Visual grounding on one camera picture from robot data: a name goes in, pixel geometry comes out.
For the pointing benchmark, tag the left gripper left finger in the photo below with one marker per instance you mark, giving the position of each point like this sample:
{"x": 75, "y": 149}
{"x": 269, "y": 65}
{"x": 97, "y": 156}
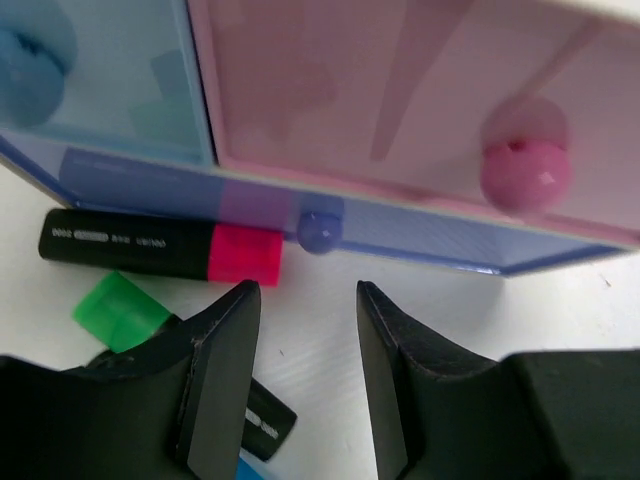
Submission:
{"x": 170, "y": 408}

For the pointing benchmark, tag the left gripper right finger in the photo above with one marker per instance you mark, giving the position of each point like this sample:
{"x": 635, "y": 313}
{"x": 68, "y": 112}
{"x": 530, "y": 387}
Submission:
{"x": 440, "y": 411}

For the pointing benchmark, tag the blue cap black marker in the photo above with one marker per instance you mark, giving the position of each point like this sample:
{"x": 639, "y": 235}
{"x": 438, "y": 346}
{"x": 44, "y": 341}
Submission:
{"x": 268, "y": 424}

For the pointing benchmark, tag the pink cap black marker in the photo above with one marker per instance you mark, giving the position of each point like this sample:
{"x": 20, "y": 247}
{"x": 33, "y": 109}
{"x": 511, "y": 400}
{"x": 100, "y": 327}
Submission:
{"x": 187, "y": 249}

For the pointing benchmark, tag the pink drawer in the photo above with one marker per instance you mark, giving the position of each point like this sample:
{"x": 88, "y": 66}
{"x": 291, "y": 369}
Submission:
{"x": 518, "y": 113}

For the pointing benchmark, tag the light blue drawer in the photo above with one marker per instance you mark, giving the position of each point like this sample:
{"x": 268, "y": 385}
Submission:
{"x": 120, "y": 77}

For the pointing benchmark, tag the white drawer organizer cabinet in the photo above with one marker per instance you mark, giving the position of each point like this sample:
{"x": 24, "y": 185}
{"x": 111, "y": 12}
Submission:
{"x": 626, "y": 11}

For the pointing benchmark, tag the green cap black marker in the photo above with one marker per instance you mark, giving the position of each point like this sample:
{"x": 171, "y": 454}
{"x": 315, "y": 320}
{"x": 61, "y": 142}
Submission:
{"x": 120, "y": 315}

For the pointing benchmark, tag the purple blue lower drawer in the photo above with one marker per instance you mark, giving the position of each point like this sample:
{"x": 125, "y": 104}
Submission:
{"x": 91, "y": 180}

